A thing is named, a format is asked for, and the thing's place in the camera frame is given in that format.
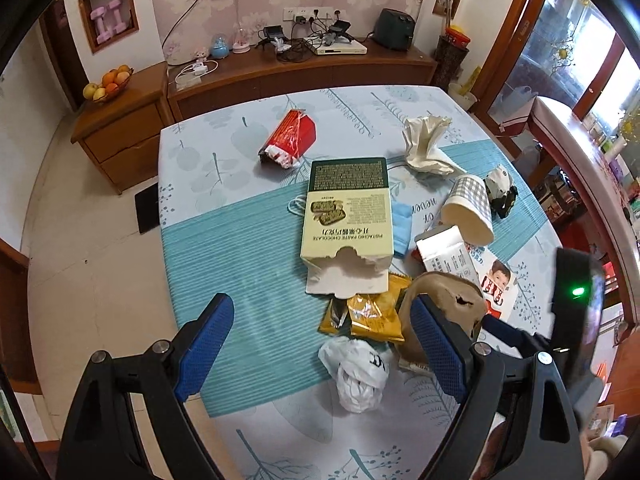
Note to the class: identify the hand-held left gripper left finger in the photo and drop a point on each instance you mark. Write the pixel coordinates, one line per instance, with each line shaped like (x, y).
(205, 347)

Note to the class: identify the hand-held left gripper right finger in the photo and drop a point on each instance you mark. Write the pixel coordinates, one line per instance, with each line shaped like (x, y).
(440, 347)

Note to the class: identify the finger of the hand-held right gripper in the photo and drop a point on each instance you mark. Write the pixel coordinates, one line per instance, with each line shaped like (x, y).
(510, 335)

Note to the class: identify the white red printed package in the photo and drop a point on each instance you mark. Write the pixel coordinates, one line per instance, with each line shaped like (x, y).
(497, 280)

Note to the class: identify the brown paper bag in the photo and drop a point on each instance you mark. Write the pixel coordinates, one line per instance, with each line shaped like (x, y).
(440, 290)

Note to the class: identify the yellow snack packet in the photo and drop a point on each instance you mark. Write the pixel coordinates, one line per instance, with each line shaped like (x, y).
(372, 315)
(332, 317)

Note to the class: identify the small white carton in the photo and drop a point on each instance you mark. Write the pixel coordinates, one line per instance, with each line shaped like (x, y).
(445, 260)

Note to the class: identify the white plastic bag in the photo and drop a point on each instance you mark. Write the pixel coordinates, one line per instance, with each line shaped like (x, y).
(355, 380)

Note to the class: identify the black white wrapper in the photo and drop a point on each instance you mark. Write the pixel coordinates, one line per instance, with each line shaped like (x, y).
(500, 185)

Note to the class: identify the checked paper cup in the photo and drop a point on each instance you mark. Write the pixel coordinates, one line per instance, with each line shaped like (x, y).
(467, 210)

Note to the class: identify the blue face mask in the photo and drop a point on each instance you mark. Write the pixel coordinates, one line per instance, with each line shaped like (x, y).
(401, 230)

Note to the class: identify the green cream chocolate box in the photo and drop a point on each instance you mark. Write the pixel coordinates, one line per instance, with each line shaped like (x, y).
(345, 230)

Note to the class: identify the white tissue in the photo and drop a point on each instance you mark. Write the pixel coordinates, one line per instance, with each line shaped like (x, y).
(422, 145)

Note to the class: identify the red snack bag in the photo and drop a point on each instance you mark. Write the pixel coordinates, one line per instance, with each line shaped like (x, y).
(292, 132)

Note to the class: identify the leaf printed tablecloth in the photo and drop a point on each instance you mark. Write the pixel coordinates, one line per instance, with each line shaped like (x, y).
(225, 240)

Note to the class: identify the white topped wooden counter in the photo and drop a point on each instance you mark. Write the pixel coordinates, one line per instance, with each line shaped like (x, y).
(575, 135)

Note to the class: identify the black floor mat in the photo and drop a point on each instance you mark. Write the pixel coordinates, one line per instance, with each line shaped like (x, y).
(148, 207)

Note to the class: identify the wooden drawer cabinet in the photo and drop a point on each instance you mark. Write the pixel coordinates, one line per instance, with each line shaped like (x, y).
(125, 130)

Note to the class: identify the dark ornate stand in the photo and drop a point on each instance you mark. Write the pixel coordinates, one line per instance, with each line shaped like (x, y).
(450, 65)

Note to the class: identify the red tin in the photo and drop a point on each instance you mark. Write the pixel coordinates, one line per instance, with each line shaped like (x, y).
(457, 37)

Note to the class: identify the yellow apple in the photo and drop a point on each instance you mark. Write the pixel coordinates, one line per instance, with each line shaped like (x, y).
(90, 91)

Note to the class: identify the wooden television cabinet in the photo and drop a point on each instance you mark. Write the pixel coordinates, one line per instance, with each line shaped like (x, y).
(300, 80)

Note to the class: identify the orange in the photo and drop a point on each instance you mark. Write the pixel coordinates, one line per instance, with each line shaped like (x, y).
(123, 72)
(110, 79)

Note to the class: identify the blue globe toy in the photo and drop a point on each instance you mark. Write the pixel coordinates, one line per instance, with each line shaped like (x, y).
(220, 49)

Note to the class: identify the dark green toaster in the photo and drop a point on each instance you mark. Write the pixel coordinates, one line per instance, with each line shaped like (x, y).
(395, 30)

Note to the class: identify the white set-top box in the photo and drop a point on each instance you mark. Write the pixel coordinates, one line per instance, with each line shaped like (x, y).
(340, 48)

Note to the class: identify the black charger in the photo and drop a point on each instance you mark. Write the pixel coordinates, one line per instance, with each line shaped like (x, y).
(274, 34)
(340, 29)

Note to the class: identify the pink dumbbell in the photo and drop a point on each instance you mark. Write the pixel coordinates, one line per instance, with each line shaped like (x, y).
(98, 22)
(116, 17)

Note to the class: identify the wooden framed wall niche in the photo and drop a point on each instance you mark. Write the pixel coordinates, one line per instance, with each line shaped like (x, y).
(132, 10)

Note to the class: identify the white wall sockets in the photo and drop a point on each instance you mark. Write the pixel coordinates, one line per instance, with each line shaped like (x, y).
(315, 13)

